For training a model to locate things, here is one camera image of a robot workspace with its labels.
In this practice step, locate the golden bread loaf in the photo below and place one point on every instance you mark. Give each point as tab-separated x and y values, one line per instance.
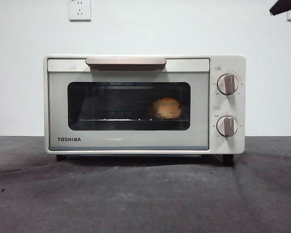
166	108

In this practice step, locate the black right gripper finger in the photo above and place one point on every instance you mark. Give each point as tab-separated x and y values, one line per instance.
287	5

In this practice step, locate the cream Toshiba toaster oven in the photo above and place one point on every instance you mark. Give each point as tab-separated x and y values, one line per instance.
234	65

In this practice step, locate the cream timer knob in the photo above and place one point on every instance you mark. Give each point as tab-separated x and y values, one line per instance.
227	126

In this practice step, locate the cream temperature knob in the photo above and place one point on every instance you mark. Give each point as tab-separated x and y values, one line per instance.
228	84

